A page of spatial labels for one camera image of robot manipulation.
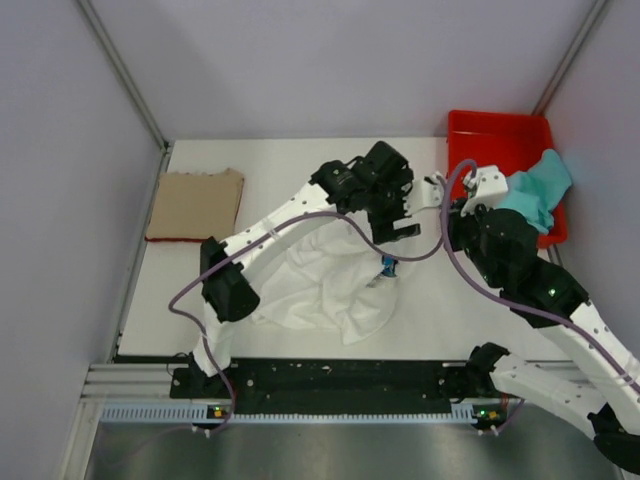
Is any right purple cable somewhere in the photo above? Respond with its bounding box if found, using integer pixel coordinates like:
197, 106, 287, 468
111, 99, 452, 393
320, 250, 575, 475
437, 159, 640, 435

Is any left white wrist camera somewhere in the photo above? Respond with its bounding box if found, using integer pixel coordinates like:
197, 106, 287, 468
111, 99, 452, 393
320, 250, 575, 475
404, 171, 446, 217

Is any white t shirt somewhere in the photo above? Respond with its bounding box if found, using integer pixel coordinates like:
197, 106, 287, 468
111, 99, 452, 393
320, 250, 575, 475
251, 220, 403, 345

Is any grey slotted cable duct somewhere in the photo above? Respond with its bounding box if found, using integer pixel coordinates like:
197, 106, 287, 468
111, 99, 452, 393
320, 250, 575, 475
100, 403, 501, 425

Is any aluminium frame rail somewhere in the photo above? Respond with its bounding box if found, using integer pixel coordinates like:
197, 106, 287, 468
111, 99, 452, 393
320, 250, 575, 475
79, 362, 627, 401

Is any teal t shirt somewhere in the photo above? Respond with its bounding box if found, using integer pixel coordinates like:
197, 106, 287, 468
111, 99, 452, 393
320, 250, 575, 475
498, 149, 573, 235

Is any folded brown t shirt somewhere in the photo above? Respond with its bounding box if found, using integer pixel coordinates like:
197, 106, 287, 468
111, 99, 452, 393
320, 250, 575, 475
145, 169, 244, 242

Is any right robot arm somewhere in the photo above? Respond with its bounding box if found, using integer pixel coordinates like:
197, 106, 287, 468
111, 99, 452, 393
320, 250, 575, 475
441, 201, 639, 474

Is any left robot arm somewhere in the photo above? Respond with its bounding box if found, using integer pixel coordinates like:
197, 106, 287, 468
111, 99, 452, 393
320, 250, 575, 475
191, 141, 441, 397

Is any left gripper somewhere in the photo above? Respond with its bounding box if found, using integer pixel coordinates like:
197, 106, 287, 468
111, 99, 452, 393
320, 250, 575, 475
361, 167, 418, 243

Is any red plastic bin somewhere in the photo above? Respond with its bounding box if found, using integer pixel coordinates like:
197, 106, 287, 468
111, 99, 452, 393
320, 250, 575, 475
448, 110, 568, 249

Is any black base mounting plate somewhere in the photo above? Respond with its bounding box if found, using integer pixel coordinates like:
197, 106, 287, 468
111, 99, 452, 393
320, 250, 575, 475
168, 355, 526, 415

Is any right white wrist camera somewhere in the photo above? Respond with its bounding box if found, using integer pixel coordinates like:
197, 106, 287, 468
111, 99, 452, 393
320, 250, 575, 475
460, 165, 508, 217

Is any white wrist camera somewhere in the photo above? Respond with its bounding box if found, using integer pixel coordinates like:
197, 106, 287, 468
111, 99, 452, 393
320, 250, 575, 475
404, 171, 446, 217
460, 165, 508, 217

